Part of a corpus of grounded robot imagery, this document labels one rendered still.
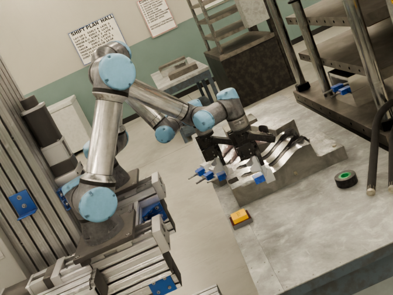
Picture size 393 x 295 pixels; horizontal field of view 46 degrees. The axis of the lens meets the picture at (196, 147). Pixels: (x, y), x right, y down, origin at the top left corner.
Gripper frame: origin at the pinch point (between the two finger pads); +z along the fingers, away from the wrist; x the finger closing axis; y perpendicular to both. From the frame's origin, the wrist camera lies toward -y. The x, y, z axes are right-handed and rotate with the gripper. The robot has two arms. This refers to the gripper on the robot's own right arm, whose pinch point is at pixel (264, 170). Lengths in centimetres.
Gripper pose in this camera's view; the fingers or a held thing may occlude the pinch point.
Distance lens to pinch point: 182.4
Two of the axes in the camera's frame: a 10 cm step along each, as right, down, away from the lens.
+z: 4.0, 8.7, 2.9
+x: 1.1, 2.7, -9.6
